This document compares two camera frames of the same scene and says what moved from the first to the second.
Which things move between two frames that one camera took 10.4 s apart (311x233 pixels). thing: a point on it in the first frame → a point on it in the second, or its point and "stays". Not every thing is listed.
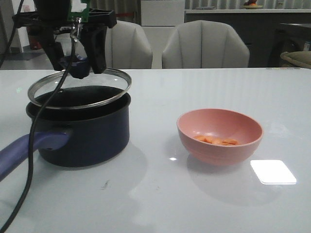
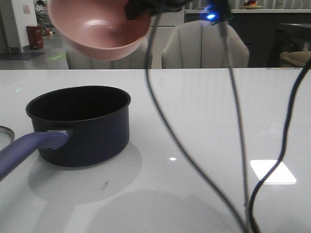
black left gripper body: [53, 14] → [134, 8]
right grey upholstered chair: [205, 44] stays
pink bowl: [219, 137] → [97, 30]
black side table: [287, 37] stays
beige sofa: [296, 59] stays
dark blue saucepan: [77, 125] stays
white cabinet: [159, 19] stays
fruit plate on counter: [251, 4] stays
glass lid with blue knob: [52, 76] → [7, 136]
